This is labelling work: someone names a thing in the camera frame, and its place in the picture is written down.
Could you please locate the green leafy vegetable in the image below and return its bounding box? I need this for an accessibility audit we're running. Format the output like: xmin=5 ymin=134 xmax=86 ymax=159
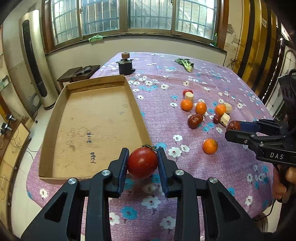
xmin=175 ymin=58 xmax=194 ymax=73

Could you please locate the beige round cake piece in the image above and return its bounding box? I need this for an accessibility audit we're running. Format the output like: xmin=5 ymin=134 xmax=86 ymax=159
xmin=184 ymin=92 xmax=194 ymax=102

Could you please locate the orange tangerine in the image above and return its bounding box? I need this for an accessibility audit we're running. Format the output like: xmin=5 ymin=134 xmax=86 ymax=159
xmin=215 ymin=103 xmax=227 ymax=116
xmin=195 ymin=102 xmax=207 ymax=115
xmin=203 ymin=138 xmax=218 ymax=155
xmin=180 ymin=99 xmax=193 ymax=111

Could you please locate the small red tomato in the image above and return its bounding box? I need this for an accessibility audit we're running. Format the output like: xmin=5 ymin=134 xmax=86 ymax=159
xmin=183 ymin=89 xmax=193 ymax=96

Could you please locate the large dark red jujube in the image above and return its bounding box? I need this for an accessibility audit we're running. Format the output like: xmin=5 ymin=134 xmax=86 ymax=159
xmin=188 ymin=113 xmax=204 ymax=129

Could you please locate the tall standing air conditioner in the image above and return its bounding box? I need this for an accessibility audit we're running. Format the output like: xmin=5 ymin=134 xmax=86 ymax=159
xmin=19 ymin=9 xmax=59 ymax=110

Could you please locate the black pot with wooden knob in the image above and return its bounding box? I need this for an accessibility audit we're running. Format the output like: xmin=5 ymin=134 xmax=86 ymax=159
xmin=117 ymin=52 xmax=135 ymax=76

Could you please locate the small dark red jujube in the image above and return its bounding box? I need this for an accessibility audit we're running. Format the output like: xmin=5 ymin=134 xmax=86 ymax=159
xmin=213 ymin=114 xmax=221 ymax=125

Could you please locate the red jujube date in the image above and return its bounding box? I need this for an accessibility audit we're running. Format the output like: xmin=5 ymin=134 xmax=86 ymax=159
xmin=226 ymin=120 xmax=241 ymax=131

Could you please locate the black remote control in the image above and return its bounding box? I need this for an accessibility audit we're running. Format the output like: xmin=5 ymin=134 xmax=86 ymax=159
xmin=76 ymin=66 xmax=92 ymax=76

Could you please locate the person's right hand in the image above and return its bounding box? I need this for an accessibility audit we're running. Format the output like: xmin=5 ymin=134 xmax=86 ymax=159
xmin=272 ymin=167 xmax=296 ymax=200

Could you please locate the dark wooden stool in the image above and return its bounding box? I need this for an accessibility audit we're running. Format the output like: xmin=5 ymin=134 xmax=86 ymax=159
xmin=57 ymin=65 xmax=101 ymax=89

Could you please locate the shallow cardboard box tray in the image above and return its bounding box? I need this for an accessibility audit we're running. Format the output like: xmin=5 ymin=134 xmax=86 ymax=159
xmin=39 ymin=75 xmax=151 ymax=184

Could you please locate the green cloth on windowsill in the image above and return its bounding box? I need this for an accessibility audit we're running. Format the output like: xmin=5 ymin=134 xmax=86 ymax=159
xmin=88 ymin=35 xmax=104 ymax=42

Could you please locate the large red tomato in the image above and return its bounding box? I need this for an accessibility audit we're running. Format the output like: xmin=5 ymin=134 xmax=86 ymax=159
xmin=127 ymin=145 xmax=159 ymax=179

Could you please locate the purple floral tablecloth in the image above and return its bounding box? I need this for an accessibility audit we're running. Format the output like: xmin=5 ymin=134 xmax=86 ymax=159
xmin=26 ymin=52 xmax=278 ymax=241

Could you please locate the green bottle on windowsill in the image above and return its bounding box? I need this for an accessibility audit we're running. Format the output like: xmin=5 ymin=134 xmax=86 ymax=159
xmin=210 ymin=33 xmax=218 ymax=47

